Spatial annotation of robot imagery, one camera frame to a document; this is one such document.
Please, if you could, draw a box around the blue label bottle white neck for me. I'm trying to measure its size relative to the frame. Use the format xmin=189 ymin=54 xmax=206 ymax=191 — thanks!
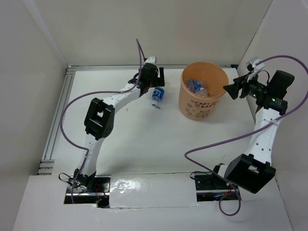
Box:
xmin=152 ymin=87 xmax=165 ymax=107

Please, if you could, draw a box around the blue label bottle blue cap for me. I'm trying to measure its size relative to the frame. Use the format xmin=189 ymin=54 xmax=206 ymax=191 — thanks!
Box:
xmin=184 ymin=78 xmax=208 ymax=97

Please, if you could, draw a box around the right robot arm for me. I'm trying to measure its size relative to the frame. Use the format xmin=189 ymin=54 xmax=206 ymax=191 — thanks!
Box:
xmin=210 ymin=70 xmax=295 ymax=194

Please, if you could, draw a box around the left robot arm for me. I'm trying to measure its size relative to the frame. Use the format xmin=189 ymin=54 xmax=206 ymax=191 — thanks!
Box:
xmin=74 ymin=63 xmax=165 ymax=192

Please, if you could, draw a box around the orange plastic bin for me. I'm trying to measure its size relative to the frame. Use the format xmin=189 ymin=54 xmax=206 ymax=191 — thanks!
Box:
xmin=179 ymin=62 xmax=229 ymax=120

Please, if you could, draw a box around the white taped cover sheet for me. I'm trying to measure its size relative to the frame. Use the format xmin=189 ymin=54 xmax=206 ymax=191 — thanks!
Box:
xmin=109 ymin=173 xmax=198 ymax=209

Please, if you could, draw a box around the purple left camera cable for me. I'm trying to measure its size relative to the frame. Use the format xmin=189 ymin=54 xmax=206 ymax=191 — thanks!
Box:
xmin=59 ymin=38 xmax=149 ymax=205

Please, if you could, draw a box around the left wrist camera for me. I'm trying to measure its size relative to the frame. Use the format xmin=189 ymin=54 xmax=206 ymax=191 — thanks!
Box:
xmin=144 ymin=56 xmax=157 ymax=65

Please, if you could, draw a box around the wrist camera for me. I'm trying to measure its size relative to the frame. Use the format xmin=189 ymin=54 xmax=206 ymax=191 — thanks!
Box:
xmin=246 ymin=57 xmax=265 ymax=82
xmin=144 ymin=56 xmax=157 ymax=65

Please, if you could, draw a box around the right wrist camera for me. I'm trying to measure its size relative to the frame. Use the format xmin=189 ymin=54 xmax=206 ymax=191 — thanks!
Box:
xmin=246 ymin=57 xmax=265 ymax=82

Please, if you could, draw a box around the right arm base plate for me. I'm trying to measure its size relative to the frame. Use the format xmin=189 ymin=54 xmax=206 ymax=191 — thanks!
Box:
xmin=190 ymin=171 xmax=238 ymax=202

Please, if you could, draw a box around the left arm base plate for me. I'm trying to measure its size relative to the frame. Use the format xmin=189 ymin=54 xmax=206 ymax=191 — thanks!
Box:
xmin=64 ymin=176 xmax=111 ymax=208

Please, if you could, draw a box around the aluminium table edge rail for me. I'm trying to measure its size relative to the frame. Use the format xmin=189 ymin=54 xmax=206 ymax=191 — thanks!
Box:
xmin=42 ymin=66 xmax=250 ymax=175

